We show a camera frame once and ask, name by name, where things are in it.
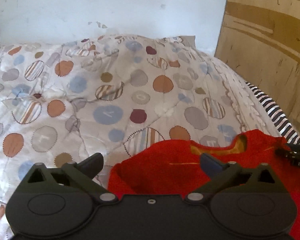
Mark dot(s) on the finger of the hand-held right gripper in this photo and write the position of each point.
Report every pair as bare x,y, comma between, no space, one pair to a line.
288,152

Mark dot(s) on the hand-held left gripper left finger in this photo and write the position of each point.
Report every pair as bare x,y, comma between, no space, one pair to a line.
94,164

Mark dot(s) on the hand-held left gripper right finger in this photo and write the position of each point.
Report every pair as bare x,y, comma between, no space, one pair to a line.
210,165

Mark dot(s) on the red long-sleeve top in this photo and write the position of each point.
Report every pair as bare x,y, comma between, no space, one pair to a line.
165,172

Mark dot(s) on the black white striped bedsheet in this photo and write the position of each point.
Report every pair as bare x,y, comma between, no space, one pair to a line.
277,110

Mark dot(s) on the dotted patchwork quilt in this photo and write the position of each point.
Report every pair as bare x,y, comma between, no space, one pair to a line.
115,92

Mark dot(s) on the wooden board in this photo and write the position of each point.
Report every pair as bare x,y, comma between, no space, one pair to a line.
267,45

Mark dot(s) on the grey pillow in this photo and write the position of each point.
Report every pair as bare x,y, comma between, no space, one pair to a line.
188,40

